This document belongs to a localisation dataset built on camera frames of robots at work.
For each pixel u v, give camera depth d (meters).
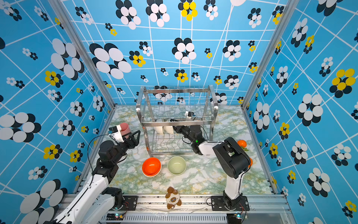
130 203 0.74
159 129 0.91
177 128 0.78
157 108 1.16
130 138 0.70
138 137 0.74
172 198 0.73
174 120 0.86
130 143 0.69
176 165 0.86
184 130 0.78
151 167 0.82
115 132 0.67
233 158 0.49
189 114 0.80
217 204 0.72
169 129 0.92
